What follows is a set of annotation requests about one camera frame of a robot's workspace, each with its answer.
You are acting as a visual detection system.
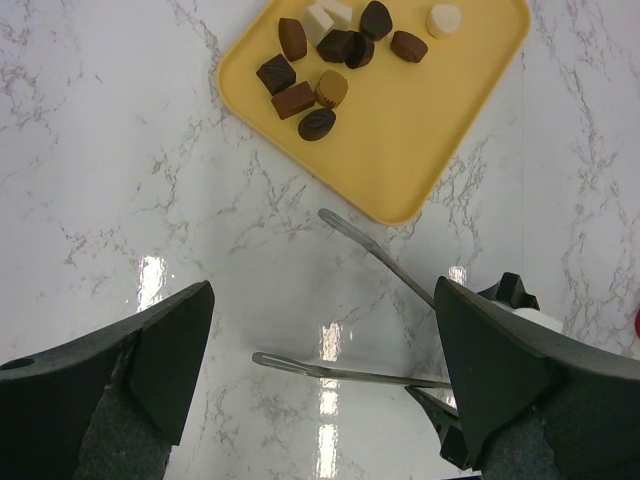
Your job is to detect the dark striped square chocolate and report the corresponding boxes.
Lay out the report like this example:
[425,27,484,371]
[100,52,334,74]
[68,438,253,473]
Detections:
[256,54,296,96]

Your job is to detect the dark round chocolate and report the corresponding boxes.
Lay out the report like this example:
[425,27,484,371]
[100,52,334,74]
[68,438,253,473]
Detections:
[345,32,375,69]

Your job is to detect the white square chocolate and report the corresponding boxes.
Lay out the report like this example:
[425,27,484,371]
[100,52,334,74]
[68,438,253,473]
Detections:
[300,4,334,47]

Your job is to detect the brown oval chocolate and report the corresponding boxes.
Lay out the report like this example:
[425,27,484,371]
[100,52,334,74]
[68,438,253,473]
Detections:
[390,30,428,63]

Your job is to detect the dark leaf oval chocolate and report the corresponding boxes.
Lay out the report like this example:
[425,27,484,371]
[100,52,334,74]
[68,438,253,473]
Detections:
[298,108,336,141]

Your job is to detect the white teardrop chocolate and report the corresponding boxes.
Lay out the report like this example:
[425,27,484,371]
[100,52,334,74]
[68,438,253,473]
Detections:
[426,3,462,39]

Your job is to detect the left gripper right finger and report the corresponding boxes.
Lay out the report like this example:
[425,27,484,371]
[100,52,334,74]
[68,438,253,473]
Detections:
[435,277,639,479]

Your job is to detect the red box lid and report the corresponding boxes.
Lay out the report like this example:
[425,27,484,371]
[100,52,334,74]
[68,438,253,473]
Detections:
[634,309,640,339]

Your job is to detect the brown barrel chocolate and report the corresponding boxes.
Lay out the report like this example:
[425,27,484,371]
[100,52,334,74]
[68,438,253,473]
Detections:
[278,18,307,62]

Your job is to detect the metal tongs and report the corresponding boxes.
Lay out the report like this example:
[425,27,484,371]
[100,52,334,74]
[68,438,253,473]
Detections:
[252,208,452,390]

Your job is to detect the caramel fluted cup chocolate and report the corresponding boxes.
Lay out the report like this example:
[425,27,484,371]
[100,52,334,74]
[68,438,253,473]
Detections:
[314,70,348,109]

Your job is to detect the yellow plastic tray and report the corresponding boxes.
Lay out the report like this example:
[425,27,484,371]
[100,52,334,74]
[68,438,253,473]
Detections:
[217,1,531,225]

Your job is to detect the white oval chocolate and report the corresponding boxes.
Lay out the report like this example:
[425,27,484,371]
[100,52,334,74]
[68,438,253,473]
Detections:
[317,0,353,27]

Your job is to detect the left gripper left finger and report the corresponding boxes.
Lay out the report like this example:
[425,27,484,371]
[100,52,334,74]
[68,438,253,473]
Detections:
[1,281,215,479]

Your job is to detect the brown rectangular chocolate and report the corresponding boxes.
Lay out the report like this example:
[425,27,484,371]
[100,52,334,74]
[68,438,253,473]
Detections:
[271,81,316,120]

